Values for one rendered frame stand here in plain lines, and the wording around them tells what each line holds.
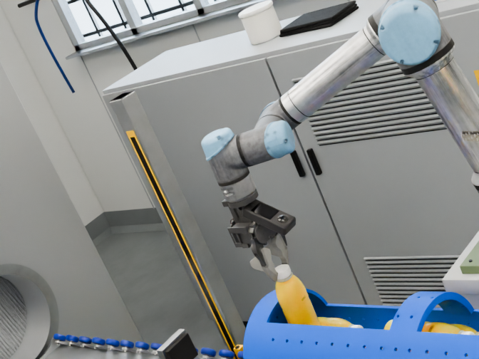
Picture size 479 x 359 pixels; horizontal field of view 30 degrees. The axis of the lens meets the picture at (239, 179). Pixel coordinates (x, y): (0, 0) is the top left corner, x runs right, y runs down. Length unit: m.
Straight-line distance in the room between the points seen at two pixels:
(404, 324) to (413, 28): 0.59
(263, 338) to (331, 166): 1.76
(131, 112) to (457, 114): 1.11
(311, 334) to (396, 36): 0.67
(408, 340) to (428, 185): 1.77
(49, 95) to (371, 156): 3.81
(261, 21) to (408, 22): 2.14
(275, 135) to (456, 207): 1.74
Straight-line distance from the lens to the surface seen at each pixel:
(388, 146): 3.54
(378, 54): 1.94
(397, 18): 1.76
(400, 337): 1.85
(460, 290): 2.11
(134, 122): 2.62
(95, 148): 6.86
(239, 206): 1.96
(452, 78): 1.81
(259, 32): 3.87
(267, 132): 1.90
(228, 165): 1.93
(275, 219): 1.94
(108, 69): 6.34
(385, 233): 3.78
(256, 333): 2.09
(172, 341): 2.51
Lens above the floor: 2.16
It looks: 18 degrees down
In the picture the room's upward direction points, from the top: 24 degrees counter-clockwise
